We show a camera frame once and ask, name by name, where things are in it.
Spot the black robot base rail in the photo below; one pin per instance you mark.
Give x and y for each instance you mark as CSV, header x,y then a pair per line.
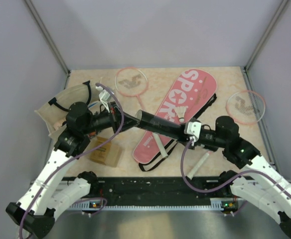
x,y
152,191

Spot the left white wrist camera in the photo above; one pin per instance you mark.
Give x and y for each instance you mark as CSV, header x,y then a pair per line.
x,y
104,96

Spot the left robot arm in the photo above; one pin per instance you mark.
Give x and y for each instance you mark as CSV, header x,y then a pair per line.
x,y
37,211

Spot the right pink badminton racket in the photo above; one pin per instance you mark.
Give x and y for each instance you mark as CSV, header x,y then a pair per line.
x,y
246,107

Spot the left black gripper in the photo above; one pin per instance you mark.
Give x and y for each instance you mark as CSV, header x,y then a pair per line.
x,y
115,116

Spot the brown cardboard box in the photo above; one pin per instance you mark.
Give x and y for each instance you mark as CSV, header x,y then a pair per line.
x,y
109,154

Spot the black shuttlecock tube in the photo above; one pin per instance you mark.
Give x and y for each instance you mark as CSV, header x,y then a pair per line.
x,y
159,125

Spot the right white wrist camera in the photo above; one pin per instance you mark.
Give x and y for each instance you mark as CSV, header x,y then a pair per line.
x,y
193,128

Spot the beige floral tote bag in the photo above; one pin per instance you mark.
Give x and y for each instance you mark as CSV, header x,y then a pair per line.
x,y
55,110

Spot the pink racket cover bag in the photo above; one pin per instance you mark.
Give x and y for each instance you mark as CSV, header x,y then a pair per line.
x,y
194,89

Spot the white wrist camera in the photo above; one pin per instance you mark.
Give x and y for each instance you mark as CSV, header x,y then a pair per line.
x,y
104,96
193,128

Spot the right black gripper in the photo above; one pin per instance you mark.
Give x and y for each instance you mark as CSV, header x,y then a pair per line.
x,y
196,144

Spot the pink badminton racket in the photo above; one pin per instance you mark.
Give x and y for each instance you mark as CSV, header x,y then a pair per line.
x,y
246,107
131,82

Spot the left pink badminton racket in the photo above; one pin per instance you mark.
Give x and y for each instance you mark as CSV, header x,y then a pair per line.
x,y
131,82

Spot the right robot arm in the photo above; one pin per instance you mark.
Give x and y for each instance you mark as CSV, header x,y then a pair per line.
x,y
258,182

